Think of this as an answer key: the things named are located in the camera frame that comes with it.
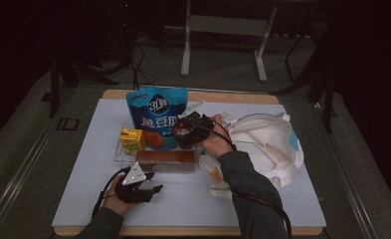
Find person's right hand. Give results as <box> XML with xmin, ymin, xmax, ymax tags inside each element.
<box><xmin>197</xmin><ymin>114</ymin><xmax>237</xmax><ymax>159</ymax></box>

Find black floor cables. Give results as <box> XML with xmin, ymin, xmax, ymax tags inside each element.
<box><xmin>129</xmin><ymin>43</ymin><xmax>157</xmax><ymax>92</ymax></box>

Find brown drink carton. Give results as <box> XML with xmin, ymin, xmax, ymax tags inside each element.
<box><xmin>135</xmin><ymin>149</ymin><xmax>196</xmax><ymax>167</ymax></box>

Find blue snack bag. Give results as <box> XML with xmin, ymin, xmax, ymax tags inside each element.
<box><xmin>125</xmin><ymin>87</ymin><xmax>190</xmax><ymax>152</ymax></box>

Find black metal frame stand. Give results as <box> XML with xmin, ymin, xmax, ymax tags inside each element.
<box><xmin>271</xmin><ymin>23</ymin><xmax>338</xmax><ymax>133</ymax></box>

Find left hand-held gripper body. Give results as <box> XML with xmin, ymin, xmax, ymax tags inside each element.
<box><xmin>114</xmin><ymin>161</ymin><xmax>154</xmax><ymax>204</ymax></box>

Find clear plastic container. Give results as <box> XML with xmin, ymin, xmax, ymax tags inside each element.
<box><xmin>113</xmin><ymin>119</ymin><xmax>202</xmax><ymax>173</ymax></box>

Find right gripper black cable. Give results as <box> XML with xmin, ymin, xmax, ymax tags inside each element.
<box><xmin>212</xmin><ymin>119</ymin><xmax>292</xmax><ymax>239</ymax></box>

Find person's left hand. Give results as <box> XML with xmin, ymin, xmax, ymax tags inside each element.
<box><xmin>102</xmin><ymin>175</ymin><xmax>139</xmax><ymax>217</ymax></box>

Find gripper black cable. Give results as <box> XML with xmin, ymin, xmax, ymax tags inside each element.
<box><xmin>92</xmin><ymin>166</ymin><xmax>131</xmax><ymax>220</ymax></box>
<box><xmin>212</xmin><ymin>119</ymin><xmax>292</xmax><ymax>239</ymax></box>

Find white metal stand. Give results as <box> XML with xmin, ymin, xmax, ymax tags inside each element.
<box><xmin>180</xmin><ymin>0</ymin><xmax>279</xmax><ymax>83</ymax></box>

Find metal floor rail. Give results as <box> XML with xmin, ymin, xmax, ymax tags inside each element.
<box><xmin>315</xmin><ymin>103</ymin><xmax>380</xmax><ymax>239</ymax></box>
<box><xmin>0</xmin><ymin>89</ymin><xmax>75</xmax><ymax>239</ymax></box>

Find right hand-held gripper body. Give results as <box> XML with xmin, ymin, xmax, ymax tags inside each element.
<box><xmin>177</xmin><ymin>101</ymin><xmax>216</xmax><ymax>143</ymax></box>

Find yellow drink carton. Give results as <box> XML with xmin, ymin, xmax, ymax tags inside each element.
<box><xmin>118</xmin><ymin>127</ymin><xmax>147</xmax><ymax>156</ymax></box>

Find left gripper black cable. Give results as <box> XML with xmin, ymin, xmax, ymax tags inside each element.
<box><xmin>92</xmin><ymin>166</ymin><xmax>131</xmax><ymax>220</ymax></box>

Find black tripod stand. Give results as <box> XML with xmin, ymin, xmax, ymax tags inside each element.
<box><xmin>48</xmin><ymin>56</ymin><xmax>119</xmax><ymax>119</ymax></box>

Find white table mat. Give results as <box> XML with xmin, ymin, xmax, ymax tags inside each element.
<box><xmin>52</xmin><ymin>98</ymin><xmax>326</xmax><ymax>228</ymax></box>

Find white printed tote bag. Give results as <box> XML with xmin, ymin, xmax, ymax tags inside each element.
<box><xmin>197</xmin><ymin>112</ymin><xmax>305</xmax><ymax>200</ymax></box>

